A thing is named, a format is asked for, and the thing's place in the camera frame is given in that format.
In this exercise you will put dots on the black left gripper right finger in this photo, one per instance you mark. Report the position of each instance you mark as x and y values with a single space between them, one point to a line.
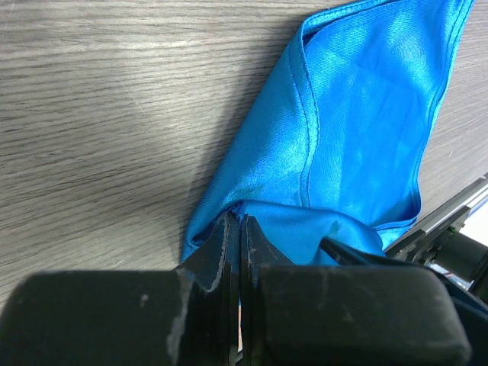
397 314

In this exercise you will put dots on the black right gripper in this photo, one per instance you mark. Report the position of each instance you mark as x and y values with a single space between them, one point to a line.
434 240

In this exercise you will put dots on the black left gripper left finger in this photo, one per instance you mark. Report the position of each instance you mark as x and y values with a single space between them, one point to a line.
185 316

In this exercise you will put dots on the blue satin napkin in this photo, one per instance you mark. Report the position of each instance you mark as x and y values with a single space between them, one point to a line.
333 143

